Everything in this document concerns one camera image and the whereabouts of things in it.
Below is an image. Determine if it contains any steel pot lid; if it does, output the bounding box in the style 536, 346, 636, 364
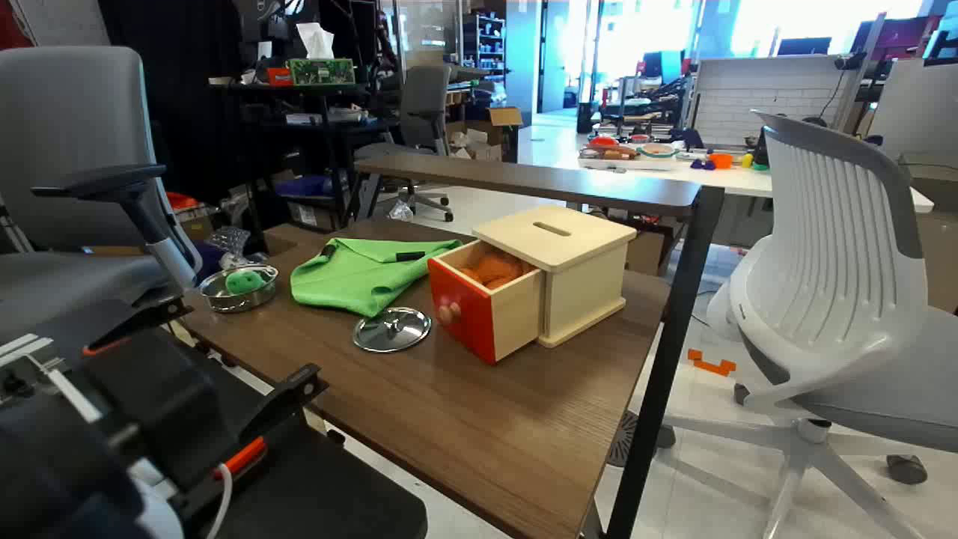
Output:
349, 303, 437, 357

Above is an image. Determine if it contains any green plush toy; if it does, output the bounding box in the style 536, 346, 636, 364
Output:
222, 265, 274, 298

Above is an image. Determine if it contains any red front wooden drawer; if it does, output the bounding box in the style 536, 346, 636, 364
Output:
425, 237, 548, 364

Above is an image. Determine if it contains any long brown table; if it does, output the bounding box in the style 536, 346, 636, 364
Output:
352, 146, 705, 217

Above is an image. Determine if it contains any wooden coin box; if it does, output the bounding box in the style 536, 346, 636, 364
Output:
470, 204, 641, 349

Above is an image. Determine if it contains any green cloth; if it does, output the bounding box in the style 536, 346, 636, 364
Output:
288, 234, 467, 319

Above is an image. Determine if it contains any gray swivel chair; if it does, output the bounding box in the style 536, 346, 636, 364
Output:
352, 62, 457, 225

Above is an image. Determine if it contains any black table leg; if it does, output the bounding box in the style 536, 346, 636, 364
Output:
603, 186, 728, 539

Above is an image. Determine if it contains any black shelf rack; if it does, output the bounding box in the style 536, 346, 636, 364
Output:
205, 69, 400, 234

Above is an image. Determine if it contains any green box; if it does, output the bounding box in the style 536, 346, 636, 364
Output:
285, 54, 358, 87

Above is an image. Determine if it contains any white table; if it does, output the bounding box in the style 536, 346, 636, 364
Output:
577, 137, 937, 217

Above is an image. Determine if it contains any white panel board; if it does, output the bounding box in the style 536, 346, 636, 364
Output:
687, 54, 862, 150

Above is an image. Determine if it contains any white office chair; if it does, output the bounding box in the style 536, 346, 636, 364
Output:
654, 111, 958, 539

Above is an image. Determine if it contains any gray office chair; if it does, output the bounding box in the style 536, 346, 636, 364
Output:
0, 42, 205, 372

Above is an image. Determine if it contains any orange plastic bracket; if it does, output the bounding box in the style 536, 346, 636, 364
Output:
686, 346, 738, 379

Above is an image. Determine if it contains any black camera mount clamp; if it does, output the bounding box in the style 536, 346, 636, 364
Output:
0, 327, 431, 539

